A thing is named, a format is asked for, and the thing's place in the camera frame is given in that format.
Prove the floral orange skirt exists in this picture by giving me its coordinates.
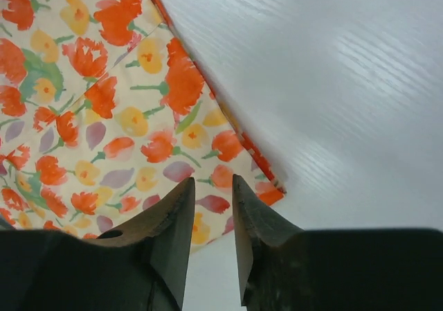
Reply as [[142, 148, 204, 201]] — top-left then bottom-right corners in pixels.
[[1, 0, 284, 249]]

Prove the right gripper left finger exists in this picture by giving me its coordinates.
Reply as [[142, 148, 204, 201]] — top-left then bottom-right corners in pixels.
[[1, 178, 195, 310]]

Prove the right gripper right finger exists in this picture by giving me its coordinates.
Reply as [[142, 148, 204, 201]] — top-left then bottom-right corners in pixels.
[[232, 175, 442, 310]]

